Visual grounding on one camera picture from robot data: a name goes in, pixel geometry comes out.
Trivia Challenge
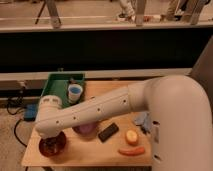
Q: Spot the purple bowl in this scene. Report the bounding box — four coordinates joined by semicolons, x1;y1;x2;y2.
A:
73;122;98;136

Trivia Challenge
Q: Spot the blue box on floor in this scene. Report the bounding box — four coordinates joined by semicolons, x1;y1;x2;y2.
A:
24;104;37;121

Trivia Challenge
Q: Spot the blue and white cup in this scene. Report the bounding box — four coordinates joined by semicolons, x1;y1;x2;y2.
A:
68;84;83;103

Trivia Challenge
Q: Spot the green plastic bin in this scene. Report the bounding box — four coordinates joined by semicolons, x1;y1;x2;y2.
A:
42;72;85;108

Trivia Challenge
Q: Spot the black rectangular block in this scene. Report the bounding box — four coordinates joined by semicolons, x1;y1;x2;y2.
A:
98;123;119;142

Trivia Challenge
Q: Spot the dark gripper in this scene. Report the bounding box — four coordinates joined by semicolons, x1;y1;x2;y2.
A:
45;136;64;152

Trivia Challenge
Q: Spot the orange carrot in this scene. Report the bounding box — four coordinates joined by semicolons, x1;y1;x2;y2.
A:
118;146;145;156

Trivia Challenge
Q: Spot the blue cloth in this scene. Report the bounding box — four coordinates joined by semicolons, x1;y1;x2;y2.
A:
133;112;150;134

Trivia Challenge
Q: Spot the wooden table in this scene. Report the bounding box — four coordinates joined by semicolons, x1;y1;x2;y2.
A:
21;80;153;168

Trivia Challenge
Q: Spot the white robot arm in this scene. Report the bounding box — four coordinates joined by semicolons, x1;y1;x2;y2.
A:
35;75;213;171

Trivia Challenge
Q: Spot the black floor cable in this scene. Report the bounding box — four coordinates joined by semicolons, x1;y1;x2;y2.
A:
5;97;29;148

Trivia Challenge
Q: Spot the yellow apple half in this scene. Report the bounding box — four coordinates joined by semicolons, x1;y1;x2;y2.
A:
125;130;139;145

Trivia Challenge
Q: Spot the red bowl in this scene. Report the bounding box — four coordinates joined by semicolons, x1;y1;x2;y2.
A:
39;132;66;157

